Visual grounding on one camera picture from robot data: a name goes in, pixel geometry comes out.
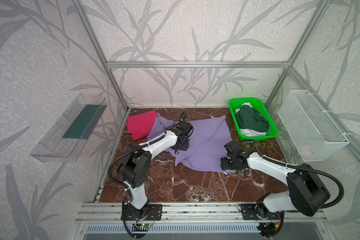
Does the purple printed t-shirt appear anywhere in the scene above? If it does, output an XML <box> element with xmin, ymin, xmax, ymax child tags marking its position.
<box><xmin>143</xmin><ymin>116</ymin><xmax>232</xmax><ymax>173</ymax></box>

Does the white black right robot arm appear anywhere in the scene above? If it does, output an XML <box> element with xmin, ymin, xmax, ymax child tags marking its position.
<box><xmin>221</xmin><ymin>150</ymin><xmax>331</xmax><ymax>219</ymax></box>

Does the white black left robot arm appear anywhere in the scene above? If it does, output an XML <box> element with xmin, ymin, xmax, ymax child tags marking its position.
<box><xmin>117</xmin><ymin>127</ymin><xmax>193</xmax><ymax>221</ymax></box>

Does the white t-shirt in basket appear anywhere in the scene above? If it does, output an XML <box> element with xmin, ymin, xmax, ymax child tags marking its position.
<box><xmin>240</xmin><ymin>103</ymin><xmax>267</xmax><ymax>137</ymax></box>

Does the dark green t-shirt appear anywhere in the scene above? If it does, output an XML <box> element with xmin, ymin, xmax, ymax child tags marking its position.
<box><xmin>235</xmin><ymin>105</ymin><xmax>270</xmax><ymax>133</ymax></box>

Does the folded magenta t-shirt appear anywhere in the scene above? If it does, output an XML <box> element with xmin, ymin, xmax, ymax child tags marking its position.
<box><xmin>126</xmin><ymin>111</ymin><xmax>157</xmax><ymax>141</ymax></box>

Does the green plastic basket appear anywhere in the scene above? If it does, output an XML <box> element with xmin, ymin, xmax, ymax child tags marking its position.
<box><xmin>229</xmin><ymin>98</ymin><xmax>279</xmax><ymax>141</ymax></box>

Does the green circuit board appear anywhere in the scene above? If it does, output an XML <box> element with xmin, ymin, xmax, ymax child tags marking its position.
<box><xmin>133</xmin><ymin>222</ymin><xmax>154</xmax><ymax>232</ymax></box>

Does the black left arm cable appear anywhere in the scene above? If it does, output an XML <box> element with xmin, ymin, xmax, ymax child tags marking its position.
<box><xmin>107</xmin><ymin>111</ymin><xmax>188</xmax><ymax>239</ymax></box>

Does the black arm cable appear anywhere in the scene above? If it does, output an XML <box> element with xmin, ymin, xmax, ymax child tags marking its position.
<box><xmin>107</xmin><ymin>111</ymin><xmax>188</xmax><ymax>239</ymax></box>
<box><xmin>241</xmin><ymin>139</ymin><xmax>345</xmax><ymax>210</ymax></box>

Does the white wire mesh basket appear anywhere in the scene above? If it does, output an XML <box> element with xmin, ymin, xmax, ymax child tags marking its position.
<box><xmin>278</xmin><ymin>90</ymin><xmax>349</xmax><ymax>162</ymax></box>

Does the aluminium horizontal frame bar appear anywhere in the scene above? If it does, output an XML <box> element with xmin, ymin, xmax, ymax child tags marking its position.
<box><xmin>106</xmin><ymin>61</ymin><xmax>289</xmax><ymax>69</ymax></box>

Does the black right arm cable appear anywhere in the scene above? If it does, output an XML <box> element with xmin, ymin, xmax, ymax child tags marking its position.
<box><xmin>241</xmin><ymin>139</ymin><xmax>345</xmax><ymax>210</ymax></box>

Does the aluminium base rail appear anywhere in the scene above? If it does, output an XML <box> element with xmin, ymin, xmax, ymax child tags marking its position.
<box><xmin>74</xmin><ymin>201</ymin><xmax>328</xmax><ymax>224</ymax></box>

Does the clear plastic wall tray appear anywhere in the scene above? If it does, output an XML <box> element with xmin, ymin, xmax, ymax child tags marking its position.
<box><xmin>30</xmin><ymin>94</ymin><xmax>108</xmax><ymax>163</ymax></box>

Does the left aluminium frame post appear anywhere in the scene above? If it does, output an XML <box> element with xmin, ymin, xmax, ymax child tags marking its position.
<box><xmin>73</xmin><ymin>0</ymin><xmax>129</xmax><ymax>111</ymax></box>

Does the aluminium frame post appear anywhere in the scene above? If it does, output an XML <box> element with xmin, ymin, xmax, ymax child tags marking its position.
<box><xmin>73</xmin><ymin>0</ymin><xmax>129</xmax><ymax>111</ymax></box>
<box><xmin>265</xmin><ymin>0</ymin><xmax>332</xmax><ymax>110</ymax></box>

